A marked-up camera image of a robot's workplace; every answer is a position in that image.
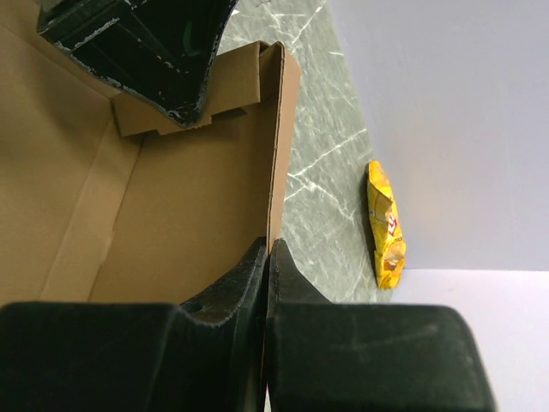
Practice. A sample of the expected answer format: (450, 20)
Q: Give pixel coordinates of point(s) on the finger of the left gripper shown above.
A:
(160, 51)

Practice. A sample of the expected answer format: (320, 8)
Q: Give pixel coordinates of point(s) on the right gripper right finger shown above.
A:
(289, 291)

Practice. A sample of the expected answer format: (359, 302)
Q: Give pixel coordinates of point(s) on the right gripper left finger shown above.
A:
(234, 296)

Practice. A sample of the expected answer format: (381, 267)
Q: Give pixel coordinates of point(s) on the brown cardboard box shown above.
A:
(111, 218)

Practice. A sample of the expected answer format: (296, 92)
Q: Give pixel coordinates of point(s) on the yellow chips bag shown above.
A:
(389, 244)

